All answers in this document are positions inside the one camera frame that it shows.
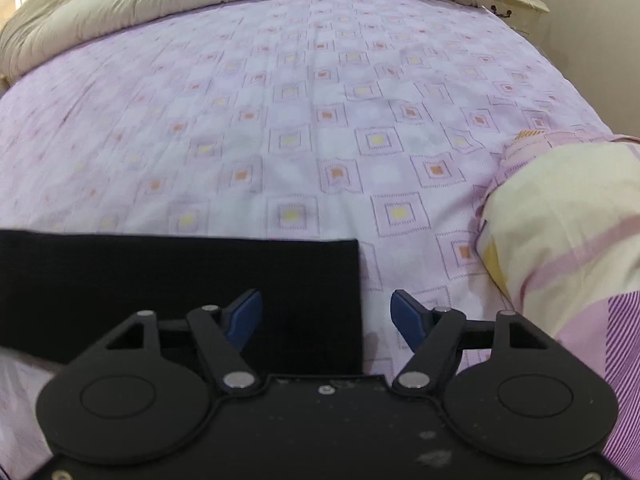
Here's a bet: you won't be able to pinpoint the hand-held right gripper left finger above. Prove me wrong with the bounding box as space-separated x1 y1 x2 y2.
102 288 264 394

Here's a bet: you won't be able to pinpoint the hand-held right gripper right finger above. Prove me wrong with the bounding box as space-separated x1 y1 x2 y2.
390 288 553 391

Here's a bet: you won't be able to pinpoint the black pants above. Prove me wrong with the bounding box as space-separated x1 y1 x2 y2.
0 229 364 376

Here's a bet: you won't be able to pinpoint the striped yellow pink pillow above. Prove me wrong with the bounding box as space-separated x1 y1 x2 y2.
474 129 640 480

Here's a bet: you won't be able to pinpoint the pink patterned bed sheet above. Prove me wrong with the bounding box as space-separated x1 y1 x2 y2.
0 0 640 480

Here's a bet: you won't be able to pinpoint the cream bedside table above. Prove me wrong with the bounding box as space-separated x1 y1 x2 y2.
487 0 550 36

